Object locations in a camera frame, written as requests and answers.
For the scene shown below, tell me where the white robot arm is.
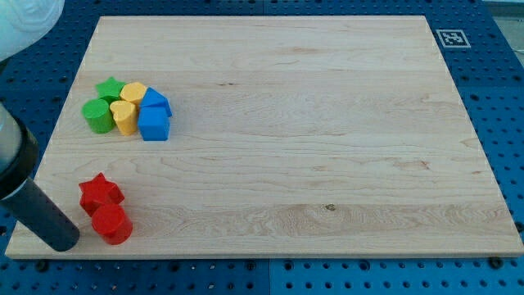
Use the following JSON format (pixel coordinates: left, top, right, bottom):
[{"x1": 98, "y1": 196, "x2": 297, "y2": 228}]
[{"x1": 1, "y1": 0, "x2": 65, "y2": 172}]

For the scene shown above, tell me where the red cylinder block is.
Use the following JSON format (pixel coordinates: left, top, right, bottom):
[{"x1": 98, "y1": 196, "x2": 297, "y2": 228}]
[{"x1": 92, "y1": 204, "x2": 133, "y2": 245}]

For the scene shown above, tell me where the white fiducial marker tag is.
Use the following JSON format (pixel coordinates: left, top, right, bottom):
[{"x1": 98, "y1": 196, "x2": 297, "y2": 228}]
[{"x1": 436, "y1": 29, "x2": 471, "y2": 48}]

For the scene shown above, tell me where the blue cube block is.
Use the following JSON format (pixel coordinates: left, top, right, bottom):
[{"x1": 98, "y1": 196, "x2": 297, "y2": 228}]
[{"x1": 138, "y1": 107, "x2": 170, "y2": 141}]

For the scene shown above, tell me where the blue triangle block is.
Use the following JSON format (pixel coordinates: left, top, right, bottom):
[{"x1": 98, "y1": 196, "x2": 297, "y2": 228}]
[{"x1": 139, "y1": 87, "x2": 173, "y2": 117}]

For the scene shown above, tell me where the light wooden board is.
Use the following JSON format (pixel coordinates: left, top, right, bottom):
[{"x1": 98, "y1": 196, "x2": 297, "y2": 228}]
[{"x1": 6, "y1": 16, "x2": 523, "y2": 260}]

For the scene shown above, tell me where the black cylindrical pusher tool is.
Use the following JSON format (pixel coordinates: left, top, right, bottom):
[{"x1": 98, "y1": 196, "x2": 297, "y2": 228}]
[{"x1": 1, "y1": 118, "x2": 79, "y2": 252}]

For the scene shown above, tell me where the yellow heart block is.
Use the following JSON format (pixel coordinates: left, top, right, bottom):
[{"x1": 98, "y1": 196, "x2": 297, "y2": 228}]
[{"x1": 110, "y1": 100, "x2": 138, "y2": 136}]

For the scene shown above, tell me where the yellow hexagon block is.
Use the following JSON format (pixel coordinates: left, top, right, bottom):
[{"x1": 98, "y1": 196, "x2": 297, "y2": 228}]
[{"x1": 120, "y1": 82, "x2": 147, "y2": 107}]

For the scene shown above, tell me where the green star block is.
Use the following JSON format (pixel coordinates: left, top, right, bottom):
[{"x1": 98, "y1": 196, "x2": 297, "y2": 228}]
[{"x1": 95, "y1": 76, "x2": 126, "y2": 105}]

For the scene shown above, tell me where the green cylinder block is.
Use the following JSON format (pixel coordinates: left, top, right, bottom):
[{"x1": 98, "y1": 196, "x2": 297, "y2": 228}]
[{"x1": 81, "y1": 99, "x2": 115, "y2": 134}]

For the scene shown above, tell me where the red star block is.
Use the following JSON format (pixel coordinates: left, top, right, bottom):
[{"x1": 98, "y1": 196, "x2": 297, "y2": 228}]
[{"x1": 79, "y1": 172, "x2": 124, "y2": 216}]

